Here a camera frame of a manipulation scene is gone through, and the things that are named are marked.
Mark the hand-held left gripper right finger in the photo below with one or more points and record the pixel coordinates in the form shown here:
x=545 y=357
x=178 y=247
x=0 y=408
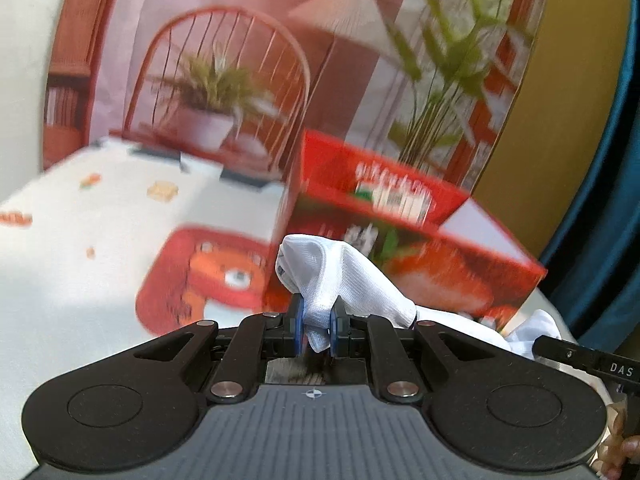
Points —
x=336 y=330

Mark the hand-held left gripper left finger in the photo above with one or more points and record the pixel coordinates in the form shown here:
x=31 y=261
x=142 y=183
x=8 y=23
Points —
x=298 y=327

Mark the white cloth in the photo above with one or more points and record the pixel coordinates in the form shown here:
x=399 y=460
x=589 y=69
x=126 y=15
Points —
x=350 y=280

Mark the red cardboard box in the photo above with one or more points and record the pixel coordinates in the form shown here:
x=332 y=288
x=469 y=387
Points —
x=450 y=255

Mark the person's right hand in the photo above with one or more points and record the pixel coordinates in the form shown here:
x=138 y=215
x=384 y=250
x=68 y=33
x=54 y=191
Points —
x=620 y=450

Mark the red bear print mat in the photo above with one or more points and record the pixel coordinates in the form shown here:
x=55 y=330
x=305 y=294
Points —
x=210 y=275

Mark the blue curtain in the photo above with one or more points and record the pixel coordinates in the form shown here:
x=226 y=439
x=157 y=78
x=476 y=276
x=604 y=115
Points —
x=610 y=185

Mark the white printed tablecloth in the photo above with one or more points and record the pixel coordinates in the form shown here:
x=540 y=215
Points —
x=100 y=260

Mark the printed room scene backdrop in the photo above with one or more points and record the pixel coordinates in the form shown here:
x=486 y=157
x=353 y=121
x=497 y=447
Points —
x=240 y=35

